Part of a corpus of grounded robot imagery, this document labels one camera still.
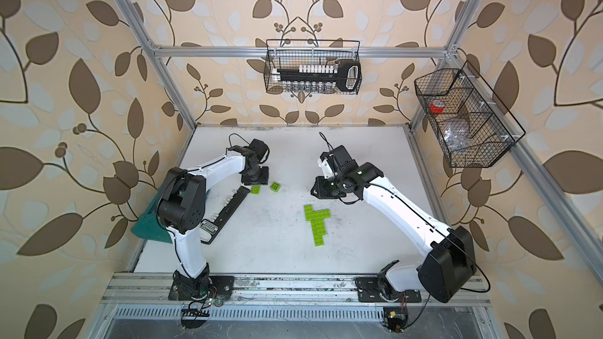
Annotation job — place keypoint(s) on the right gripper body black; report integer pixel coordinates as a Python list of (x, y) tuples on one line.
[(331, 187)]

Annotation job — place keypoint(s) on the aluminium front rail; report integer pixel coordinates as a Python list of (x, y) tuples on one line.
[(247, 289)]

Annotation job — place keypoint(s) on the socket set in basket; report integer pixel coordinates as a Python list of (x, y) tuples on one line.
[(342, 77)]

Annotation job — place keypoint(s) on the green plastic tool case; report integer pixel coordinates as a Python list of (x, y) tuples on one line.
[(148, 227)]

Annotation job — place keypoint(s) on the back wire basket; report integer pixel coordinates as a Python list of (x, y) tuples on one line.
[(284, 53)]

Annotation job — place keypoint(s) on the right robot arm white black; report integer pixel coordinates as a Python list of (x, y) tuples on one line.
[(448, 262)]

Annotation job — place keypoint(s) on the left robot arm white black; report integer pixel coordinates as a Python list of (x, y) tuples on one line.
[(182, 205)]

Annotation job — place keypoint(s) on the wire basket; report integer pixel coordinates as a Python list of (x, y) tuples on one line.
[(494, 130), (284, 53)]

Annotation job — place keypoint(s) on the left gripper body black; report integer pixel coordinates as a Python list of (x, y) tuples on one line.
[(258, 176)]

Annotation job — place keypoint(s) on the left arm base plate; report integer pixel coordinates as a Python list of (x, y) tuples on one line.
[(202, 288)]

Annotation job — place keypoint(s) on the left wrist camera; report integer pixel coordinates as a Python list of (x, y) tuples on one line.
[(261, 149)]

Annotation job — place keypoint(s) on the clear plastic bag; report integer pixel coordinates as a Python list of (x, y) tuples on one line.
[(456, 134)]

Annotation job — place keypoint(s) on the right wire basket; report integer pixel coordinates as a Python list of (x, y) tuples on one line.
[(494, 130)]

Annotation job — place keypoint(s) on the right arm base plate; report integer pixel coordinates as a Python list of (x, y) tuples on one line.
[(372, 289)]

